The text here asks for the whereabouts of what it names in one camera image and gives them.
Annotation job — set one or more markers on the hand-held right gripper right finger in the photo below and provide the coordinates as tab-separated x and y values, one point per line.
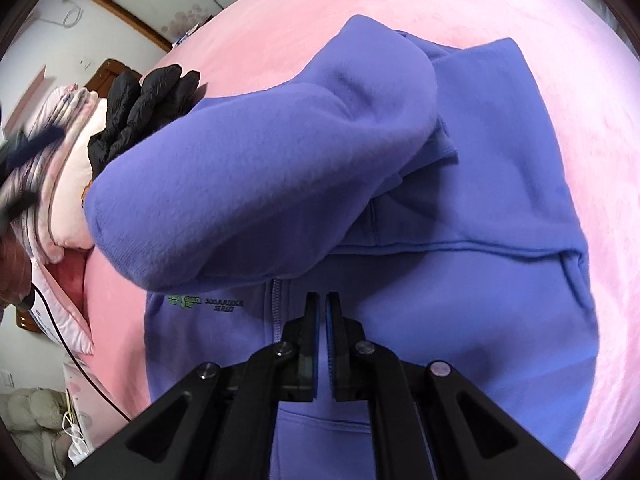
336	360

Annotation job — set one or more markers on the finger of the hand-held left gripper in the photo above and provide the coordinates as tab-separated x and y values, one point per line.
42	139
20	206

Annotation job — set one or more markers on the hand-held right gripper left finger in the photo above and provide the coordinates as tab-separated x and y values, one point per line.
309	360

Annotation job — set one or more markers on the purple zip hoodie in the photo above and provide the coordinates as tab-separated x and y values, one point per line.
450	210

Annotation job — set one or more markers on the folded striped pastel quilt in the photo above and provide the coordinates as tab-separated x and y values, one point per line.
65	105

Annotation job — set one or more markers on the folded pink flower quilt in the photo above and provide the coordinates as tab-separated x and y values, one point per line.
70	195

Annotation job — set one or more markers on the dark wooden headboard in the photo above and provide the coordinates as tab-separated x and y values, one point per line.
107	72

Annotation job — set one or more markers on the pink pillow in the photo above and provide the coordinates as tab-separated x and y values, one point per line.
55	300

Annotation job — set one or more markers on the black puffer jacket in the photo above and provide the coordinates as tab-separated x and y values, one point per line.
145	105

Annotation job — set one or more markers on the small white blue packet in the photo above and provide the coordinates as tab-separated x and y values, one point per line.
183	37

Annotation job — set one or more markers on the cream cloth bundle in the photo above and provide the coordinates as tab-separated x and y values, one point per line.
30	410

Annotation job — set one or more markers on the pink bed blanket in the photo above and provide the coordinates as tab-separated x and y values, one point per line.
575	110

